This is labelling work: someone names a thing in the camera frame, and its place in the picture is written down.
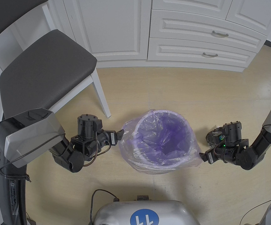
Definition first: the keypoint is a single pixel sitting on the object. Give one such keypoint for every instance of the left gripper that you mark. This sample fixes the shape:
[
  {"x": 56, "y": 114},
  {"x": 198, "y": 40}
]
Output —
[{"x": 107, "y": 139}]

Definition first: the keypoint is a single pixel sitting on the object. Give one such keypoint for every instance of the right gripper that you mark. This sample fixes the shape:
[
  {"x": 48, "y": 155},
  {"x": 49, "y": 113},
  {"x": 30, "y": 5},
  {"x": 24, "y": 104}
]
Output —
[{"x": 217, "y": 155}]

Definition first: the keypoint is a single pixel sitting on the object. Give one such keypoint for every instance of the black plastic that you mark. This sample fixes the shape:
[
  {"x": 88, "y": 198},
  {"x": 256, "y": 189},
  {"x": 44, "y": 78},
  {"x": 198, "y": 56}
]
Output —
[{"x": 211, "y": 137}]

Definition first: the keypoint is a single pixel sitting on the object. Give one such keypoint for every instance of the purple plastic bag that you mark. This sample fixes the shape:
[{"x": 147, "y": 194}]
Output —
[{"x": 168, "y": 135}]

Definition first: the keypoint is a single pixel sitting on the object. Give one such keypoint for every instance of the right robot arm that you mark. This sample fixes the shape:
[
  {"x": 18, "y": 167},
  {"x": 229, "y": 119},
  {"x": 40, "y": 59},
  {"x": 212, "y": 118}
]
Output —
[{"x": 250, "y": 156}]

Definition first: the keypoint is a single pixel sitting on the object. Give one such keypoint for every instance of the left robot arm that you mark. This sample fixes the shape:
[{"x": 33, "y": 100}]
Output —
[{"x": 32, "y": 135}]

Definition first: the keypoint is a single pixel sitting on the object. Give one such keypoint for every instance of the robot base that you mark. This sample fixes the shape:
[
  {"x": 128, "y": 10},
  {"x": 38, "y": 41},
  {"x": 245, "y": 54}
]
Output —
[{"x": 116, "y": 212}]

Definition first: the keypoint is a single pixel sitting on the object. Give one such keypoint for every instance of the white trash bin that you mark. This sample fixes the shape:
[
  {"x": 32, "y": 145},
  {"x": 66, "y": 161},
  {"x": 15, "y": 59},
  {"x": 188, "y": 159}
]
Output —
[{"x": 149, "y": 169}]

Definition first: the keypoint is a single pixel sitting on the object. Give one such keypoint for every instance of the white chair grey seat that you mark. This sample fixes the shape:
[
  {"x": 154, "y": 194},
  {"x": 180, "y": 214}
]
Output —
[{"x": 48, "y": 71}]

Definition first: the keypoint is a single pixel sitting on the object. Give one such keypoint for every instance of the white wardrobe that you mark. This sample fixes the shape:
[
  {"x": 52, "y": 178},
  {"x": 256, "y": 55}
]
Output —
[{"x": 116, "y": 20}]

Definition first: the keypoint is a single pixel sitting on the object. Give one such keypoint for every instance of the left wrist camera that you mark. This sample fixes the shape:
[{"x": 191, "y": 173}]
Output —
[{"x": 98, "y": 125}]

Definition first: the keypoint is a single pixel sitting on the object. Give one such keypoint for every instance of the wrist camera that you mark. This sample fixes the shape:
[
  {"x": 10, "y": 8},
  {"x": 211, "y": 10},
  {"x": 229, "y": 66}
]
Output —
[
  {"x": 98, "y": 125},
  {"x": 219, "y": 137}
]

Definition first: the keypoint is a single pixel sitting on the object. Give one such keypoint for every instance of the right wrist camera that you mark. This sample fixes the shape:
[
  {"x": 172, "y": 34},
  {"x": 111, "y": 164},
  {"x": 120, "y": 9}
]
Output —
[{"x": 219, "y": 137}]

